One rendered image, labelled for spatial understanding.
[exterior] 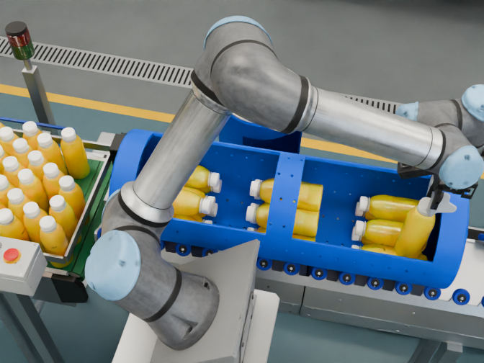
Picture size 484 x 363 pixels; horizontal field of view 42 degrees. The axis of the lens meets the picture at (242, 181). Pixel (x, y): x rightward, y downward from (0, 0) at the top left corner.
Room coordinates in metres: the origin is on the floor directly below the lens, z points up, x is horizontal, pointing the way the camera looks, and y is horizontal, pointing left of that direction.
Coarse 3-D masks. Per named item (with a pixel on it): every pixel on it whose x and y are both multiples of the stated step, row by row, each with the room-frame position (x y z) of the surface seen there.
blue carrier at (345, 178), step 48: (144, 144) 1.05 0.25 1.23; (240, 192) 1.09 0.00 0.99; (288, 192) 0.92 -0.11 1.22; (336, 192) 1.07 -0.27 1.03; (384, 192) 1.05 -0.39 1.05; (192, 240) 0.87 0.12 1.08; (240, 240) 0.85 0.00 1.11; (288, 240) 0.83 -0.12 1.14; (336, 240) 0.96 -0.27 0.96; (432, 240) 0.96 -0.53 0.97
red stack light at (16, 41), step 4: (24, 32) 1.46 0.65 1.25; (28, 32) 1.47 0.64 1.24; (8, 36) 1.44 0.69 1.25; (12, 36) 1.44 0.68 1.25; (16, 36) 1.44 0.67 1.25; (20, 36) 1.44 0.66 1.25; (24, 36) 1.45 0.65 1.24; (28, 36) 1.46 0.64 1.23; (12, 40) 1.44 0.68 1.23; (16, 40) 1.44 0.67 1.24; (20, 40) 1.44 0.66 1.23; (24, 40) 1.45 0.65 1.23; (28, 40) 1.46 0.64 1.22; (12, 44) 1.44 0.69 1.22; (16, 44) 1.44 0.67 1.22; (20, 44) 1.44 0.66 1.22; (24, 44) 1.45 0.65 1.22
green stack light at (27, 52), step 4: (28, 44) 1.46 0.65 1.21; (32, 44) 1.48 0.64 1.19; (12, 48) 1.44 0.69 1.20; (16, 48) 1.44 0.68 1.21; (20, 48) 1.44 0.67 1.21; (24, 48) 1.44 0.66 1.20; (28, 48) 1.45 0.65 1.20; (32, 48) 1.47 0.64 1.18; (12, 52) 1.45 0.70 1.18; (16, 52) 1.44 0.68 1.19; (20, 52) 1.44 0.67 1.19; (24, 52) 1.44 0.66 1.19; (28, 52) 1.45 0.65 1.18; (32, 52) 1.46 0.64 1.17; (16, 56) 1.44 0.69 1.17; (20, 56) 1.44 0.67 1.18; (24, 56) 1.44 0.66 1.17; (28, 56) 1.45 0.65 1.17
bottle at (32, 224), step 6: (42, 210) 0.97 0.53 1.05; (24, 216) 0.94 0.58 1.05; (36, 216) 0.94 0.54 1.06; (42, 216) 0.95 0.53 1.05; (24, 222) 0.93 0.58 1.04; (30, 222) 0.93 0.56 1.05; (36, 222) 0.93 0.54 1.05; (30, 228) 0.92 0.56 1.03; (36, 228) 0.92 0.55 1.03; (30, 234) 0.92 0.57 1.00; (36, 234) 0.92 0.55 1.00; (36, 240) 0.92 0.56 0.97; (42, 246) 0.92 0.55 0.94; (42, 252) 0.92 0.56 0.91
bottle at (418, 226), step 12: (408, 216) 0.86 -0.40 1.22; (420, 216) 0.84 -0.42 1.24; (432, 216) 0.85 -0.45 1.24; (408, 228) 0.84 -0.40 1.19; (420, 228) 0.83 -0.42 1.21; (432, 228) 0.84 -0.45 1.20; (408, 240) 0.83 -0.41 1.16; (420, 240) 0.82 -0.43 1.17; (396, 252) 0.83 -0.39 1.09; (408, 252) 0.82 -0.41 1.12; (420, 252) 0.82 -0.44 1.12
